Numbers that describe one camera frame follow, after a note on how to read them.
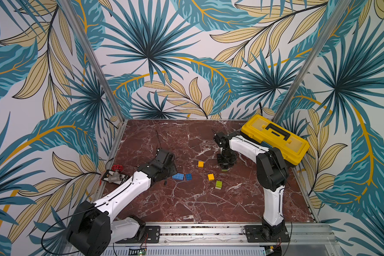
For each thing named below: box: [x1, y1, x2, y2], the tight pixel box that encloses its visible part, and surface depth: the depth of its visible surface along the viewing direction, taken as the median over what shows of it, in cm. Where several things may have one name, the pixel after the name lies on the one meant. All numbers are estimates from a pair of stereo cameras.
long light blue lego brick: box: [171, 172, 184, 181], surface depth 92 cm
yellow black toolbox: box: [241, 114, 310, 166], surface depth 92 cm
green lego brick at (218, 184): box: [214, 180, 223, 190], surface depth 88 cm
